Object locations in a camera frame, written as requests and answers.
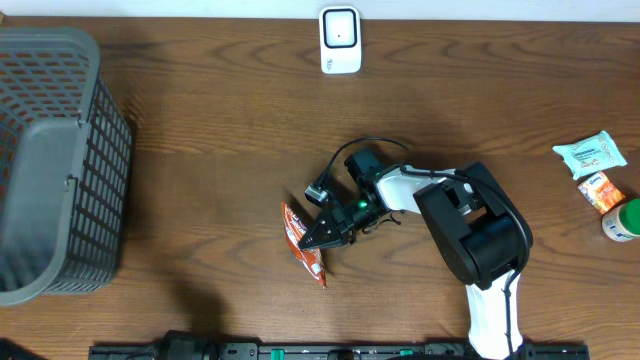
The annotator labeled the red chocolate bar wrapper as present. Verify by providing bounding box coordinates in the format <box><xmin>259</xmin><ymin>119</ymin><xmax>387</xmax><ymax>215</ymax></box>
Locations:
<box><xmin>280</xmin><ymin>201</ymin><xmax>329</xmax><ymax>289</ymax></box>

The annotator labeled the teal toilet tissue pack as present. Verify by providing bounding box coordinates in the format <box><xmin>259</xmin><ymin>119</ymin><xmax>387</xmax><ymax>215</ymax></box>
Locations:
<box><xmin>552</xmin><ymin>130</ymin><xmax>627</xmax><ymax>180</ymax></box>

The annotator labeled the small orange snack box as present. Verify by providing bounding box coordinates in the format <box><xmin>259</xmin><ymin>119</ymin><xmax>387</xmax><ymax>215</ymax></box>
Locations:
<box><xmin>578</xmin><ymin>172</ymin><xmax>625</xmax><ymax>214</ymax></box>

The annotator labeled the green lid jar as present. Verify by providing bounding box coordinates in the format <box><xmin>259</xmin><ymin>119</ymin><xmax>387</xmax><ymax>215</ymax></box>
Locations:
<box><xmin>602</xmin><ymin>198</ymin><xmax>640</xmax><ymax>242</ymax></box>

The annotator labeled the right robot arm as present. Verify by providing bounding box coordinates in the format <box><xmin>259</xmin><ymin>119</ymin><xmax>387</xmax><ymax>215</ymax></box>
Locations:
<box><xmin>299</xmin><ymin>148</ymin><xmax>533</xmax><ymax>359</ymax></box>

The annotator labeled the grey plastic mesh basket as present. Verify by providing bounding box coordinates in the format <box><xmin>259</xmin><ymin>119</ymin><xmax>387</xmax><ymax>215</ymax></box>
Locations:
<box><xmin>1</xmin><ymin>28</ymin><xmax>134</xmax><ymax>306</ymax></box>

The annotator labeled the right black cable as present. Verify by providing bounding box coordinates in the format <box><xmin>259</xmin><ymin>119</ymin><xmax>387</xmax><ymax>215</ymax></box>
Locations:
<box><xmin>319</xmin><ymin>136</ymin><xmax>534</xmax><ymax>357</ymax></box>

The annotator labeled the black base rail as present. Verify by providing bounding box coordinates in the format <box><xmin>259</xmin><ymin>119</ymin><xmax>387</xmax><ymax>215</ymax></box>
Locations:
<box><xmin>88</xmin><ymin>329</ymin><xmax>591</xmax><ymax>360</ymax></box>

